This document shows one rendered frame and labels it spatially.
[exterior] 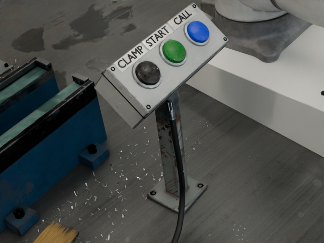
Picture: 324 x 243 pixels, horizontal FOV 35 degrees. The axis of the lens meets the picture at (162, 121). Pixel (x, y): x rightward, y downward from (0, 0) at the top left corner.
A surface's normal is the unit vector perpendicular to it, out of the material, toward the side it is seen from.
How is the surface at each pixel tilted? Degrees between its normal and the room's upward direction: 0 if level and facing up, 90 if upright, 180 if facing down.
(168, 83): 38
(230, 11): 93
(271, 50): 11
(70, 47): 0
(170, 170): 90
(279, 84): 4
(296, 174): 0
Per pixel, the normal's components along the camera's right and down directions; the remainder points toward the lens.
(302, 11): -0.69, 0.71
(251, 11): -0.14, 0.75
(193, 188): -0.10, -0.75
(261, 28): -0.08, 0.58
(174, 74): 0.40, -0.38
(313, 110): -0.72, 0.51
